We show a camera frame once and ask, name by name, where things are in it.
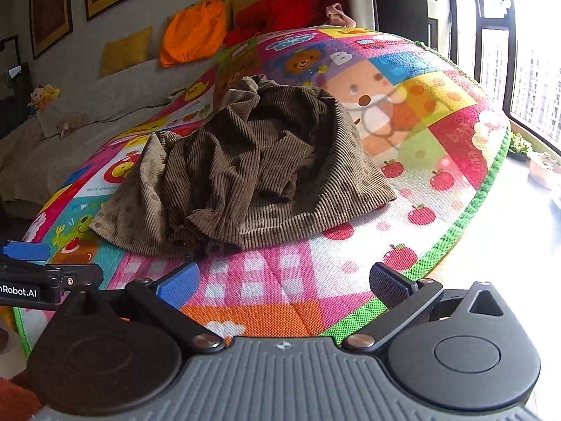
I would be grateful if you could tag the round plant pot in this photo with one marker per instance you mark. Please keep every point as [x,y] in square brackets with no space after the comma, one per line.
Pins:
[545,171]

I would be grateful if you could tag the light grey sofa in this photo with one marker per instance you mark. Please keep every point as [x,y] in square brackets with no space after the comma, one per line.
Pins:
[131,90]

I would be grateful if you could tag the colourful cartoon play mat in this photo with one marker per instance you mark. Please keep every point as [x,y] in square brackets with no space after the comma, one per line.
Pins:
[438,118]

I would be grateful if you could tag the pink cloth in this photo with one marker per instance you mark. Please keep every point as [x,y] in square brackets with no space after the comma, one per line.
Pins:
[339,14]

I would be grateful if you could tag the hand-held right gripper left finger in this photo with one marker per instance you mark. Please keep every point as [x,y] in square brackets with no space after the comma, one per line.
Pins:
[177,287]

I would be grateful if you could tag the red-brown rug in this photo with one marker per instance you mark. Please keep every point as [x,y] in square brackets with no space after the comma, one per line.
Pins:
[15,397]

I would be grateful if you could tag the green potted plant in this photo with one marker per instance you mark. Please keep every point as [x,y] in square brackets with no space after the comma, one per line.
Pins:
[520,144]

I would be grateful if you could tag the dark curtain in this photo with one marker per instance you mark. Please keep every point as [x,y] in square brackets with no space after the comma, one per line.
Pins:
[401,0]

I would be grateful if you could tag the black side shelf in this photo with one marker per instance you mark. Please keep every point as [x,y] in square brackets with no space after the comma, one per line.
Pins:
[15,96]

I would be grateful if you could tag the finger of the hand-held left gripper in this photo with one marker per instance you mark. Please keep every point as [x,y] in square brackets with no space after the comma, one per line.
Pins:
[65,274]
[24,251]

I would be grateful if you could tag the red plush toy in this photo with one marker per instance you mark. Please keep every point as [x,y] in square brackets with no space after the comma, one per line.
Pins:
[280,8]

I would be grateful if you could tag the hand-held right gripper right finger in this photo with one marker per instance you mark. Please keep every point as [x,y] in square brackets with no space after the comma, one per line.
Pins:
[390,287]

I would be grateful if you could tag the orange pumpkin cushion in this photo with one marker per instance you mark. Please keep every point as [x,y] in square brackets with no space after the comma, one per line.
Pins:
[193,30]

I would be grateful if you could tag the black window frame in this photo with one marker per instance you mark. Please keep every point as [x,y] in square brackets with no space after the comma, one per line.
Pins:
[508,52]

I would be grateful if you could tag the yellow plush doll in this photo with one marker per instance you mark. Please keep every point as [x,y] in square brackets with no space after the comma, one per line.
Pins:
[43,96]

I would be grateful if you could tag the small beige plush toy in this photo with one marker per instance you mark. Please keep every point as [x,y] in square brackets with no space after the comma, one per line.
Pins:
[70,125]

